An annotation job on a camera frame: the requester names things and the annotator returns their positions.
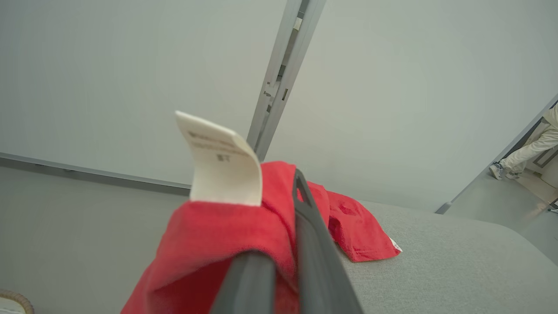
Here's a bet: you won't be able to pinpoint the red terry shirt with letters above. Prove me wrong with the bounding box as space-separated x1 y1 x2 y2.
121 111 332 314

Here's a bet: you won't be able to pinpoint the person in beige clothes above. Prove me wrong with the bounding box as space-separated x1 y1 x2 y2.
488 102 558 181

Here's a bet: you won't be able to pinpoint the white laundry basket wicker rim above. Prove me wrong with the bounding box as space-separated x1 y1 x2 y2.
0 288 35 314

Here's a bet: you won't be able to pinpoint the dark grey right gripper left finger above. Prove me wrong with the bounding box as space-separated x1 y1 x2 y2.
209 251 276 314

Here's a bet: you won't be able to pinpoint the red terry shorts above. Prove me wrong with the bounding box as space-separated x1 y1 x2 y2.
327 191 403 263

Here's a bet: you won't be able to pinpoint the grey aluminium partition post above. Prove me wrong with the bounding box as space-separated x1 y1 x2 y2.
246 0 327 162

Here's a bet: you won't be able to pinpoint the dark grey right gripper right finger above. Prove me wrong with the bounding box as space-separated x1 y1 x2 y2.
293 169 364 314

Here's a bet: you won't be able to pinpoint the grey wall base rail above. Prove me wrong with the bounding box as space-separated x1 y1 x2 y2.
0 152 192 195

